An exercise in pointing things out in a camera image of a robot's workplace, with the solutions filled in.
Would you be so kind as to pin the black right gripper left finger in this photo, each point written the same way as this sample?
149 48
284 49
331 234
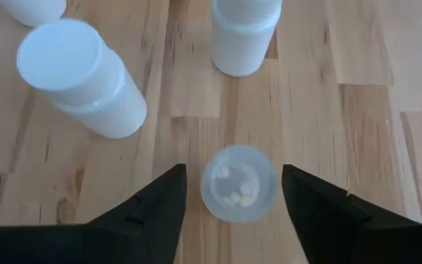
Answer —
141 234

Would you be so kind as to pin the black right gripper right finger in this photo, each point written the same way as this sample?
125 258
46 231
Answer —
328 227

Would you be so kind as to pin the translucent white pill bottle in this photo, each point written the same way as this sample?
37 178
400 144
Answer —
238 183

